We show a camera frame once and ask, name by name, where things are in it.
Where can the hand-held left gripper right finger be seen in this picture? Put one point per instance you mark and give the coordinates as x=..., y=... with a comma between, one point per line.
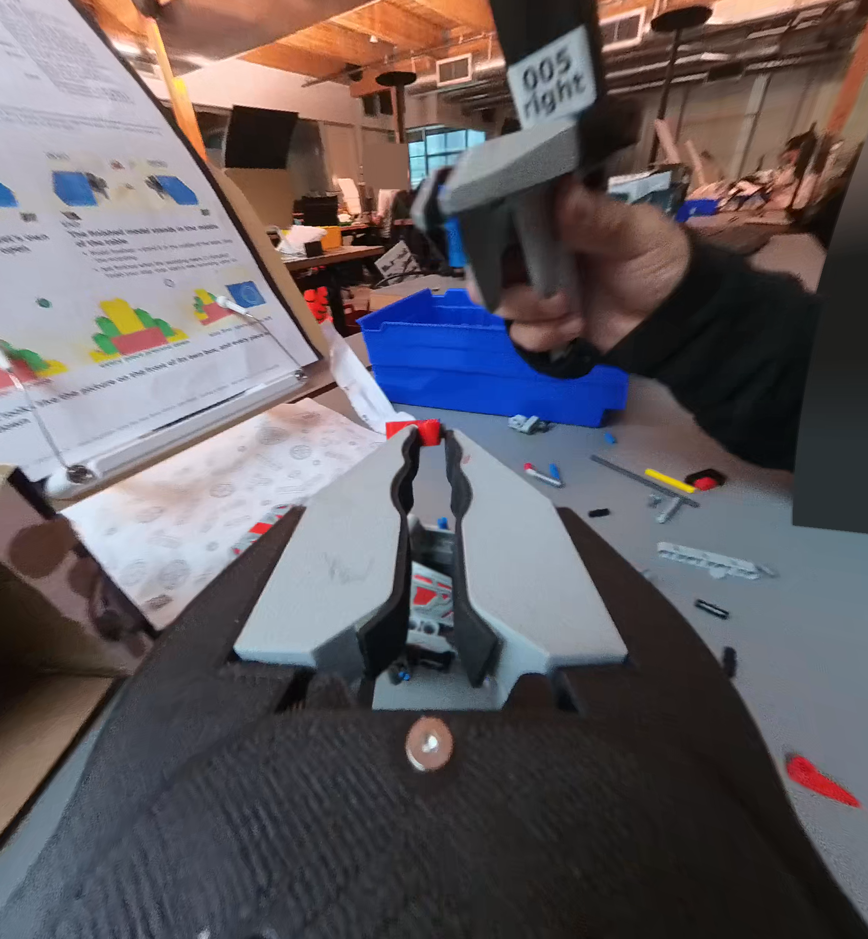
x=544, y=579

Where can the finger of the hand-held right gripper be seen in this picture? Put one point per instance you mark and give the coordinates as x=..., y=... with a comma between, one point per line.
x=507, y=169
x=428, y=205

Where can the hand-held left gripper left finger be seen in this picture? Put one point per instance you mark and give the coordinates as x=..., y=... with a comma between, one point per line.
x=316, y=579

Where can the grey red brick vehicle model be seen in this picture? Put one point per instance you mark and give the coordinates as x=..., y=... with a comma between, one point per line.
x=430, y=587

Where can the red angled brick beam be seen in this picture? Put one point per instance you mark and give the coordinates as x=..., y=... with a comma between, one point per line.
x=423, y=433

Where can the person's right forearm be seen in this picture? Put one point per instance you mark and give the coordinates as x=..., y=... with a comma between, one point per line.
x=735, y=352

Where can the printed marker sheet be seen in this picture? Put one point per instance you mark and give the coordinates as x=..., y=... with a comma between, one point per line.
x=399, y=264

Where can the red tipped grey brick spring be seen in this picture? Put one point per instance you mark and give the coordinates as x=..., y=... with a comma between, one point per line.
x=542, y=477

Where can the printed white paper bag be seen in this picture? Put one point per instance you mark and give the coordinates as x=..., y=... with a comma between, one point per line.
x=221, y=499

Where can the black floor lamp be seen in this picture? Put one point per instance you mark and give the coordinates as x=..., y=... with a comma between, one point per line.
x=397, y=79
x=680, y=15

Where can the long dark grey brick axle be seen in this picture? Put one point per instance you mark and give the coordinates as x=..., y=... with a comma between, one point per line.
x=625, y=473

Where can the small grey brick axle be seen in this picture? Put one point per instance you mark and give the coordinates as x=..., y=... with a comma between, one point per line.
x=667, y=507

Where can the small grey brick connector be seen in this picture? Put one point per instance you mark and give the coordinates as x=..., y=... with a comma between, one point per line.
x=529, y=424

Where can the yellow brick axle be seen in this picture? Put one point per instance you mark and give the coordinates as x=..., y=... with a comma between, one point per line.
x=669, y=480

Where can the brown instruction board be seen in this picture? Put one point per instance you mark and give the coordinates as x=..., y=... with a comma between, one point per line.
x=272, y=257

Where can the blue plastic bin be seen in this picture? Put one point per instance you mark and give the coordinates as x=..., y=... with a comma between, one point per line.
x=478, y=367

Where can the light grey brick beam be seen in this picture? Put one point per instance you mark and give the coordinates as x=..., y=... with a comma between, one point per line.
x=713, y=561

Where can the black brick pin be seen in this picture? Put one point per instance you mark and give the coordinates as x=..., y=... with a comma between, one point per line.
x=729, y=662
x=711, y=609

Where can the black red brick piece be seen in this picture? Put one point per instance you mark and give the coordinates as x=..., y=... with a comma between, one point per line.
x=705, y=480

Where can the white clip bar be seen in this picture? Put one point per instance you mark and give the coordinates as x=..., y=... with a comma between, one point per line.
x=184, y=436

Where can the white instruction sheet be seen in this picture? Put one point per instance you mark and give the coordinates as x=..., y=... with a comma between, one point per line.
x=111, y=242

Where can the red brick tooth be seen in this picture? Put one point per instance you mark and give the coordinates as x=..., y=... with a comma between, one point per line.
x=815, y=779

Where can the black wall monitor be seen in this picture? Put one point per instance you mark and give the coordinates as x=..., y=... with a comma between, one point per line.
x=261, y=136

